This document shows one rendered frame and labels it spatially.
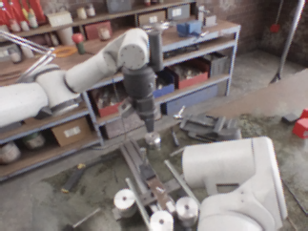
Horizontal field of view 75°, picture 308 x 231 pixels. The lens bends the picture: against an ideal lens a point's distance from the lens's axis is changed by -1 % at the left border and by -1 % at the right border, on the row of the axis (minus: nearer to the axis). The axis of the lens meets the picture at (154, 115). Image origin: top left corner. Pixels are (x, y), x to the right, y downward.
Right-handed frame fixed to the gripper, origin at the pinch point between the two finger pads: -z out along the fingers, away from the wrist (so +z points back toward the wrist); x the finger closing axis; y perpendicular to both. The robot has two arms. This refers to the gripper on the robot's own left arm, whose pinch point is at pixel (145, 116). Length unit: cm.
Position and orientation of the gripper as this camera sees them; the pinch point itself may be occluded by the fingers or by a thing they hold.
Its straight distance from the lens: 66.1
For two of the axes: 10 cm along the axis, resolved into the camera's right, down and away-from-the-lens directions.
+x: -3.8, -5.5, 7.4
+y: -9.2, 3.0, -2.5
